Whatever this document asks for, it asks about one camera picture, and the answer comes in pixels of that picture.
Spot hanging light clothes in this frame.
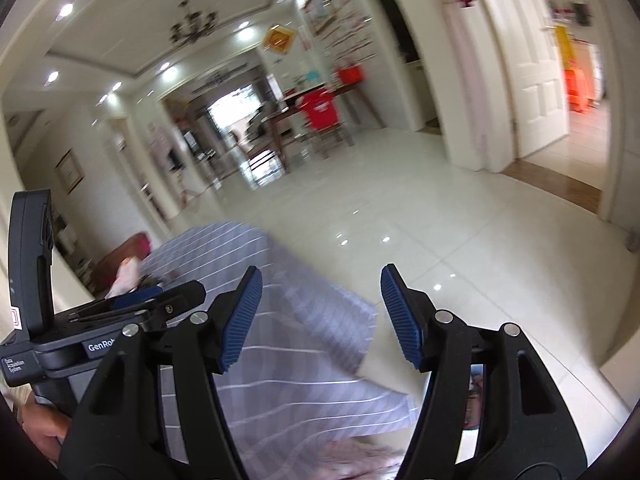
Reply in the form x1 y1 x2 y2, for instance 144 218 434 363
149 122 184 172

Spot small dark chandelier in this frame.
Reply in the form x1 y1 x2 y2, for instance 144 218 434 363
197 71 238 90

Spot red gift bag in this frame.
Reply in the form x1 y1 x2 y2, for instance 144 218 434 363
336 62 364 85

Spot purple checked tablecloth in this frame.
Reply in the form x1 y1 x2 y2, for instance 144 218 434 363
137 222 420 480

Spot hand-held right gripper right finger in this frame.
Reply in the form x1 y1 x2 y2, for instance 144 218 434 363
380 263 588 480

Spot person's left hand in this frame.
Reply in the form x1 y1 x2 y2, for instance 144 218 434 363
15 392 76 461

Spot white panel door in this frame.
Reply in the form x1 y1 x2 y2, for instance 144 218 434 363
477 0 572 162

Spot recessed ceiling spotlights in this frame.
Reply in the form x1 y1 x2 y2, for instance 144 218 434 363
45 0 302 106

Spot pink floral curtain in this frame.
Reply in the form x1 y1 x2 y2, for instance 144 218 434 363
446 4 495 170

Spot rows of wall certificates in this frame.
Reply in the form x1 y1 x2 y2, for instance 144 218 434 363
310 0 382 68

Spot pink patterned cloth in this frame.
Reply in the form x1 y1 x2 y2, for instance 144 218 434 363
310 437 417 480

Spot wooden dining table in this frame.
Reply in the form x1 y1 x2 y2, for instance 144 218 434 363
259 82 387 174

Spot orange plastic stool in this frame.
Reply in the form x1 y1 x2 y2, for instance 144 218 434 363
565 67 602 114

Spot large black chandelier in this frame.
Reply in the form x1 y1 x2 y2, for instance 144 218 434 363
169 1 220 45

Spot framed flower picture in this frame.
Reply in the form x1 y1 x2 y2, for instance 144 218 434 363
302 0 342 36

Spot framed ink painting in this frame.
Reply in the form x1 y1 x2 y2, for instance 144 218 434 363
54 149 84 195

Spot red diamond wall decoration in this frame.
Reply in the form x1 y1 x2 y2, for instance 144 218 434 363
262 24 299 56

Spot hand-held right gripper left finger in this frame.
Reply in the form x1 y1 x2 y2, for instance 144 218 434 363
59 265 264 480

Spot yellow board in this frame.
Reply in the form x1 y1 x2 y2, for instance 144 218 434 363
552 25 574 72

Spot wooden dining chair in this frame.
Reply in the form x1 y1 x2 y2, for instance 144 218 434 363
232 130 282 182

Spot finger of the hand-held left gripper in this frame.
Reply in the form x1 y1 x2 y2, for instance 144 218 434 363
107 285 166 311
70 280 207 332

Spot white metal rack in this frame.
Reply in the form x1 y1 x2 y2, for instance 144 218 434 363
52 210 96 286

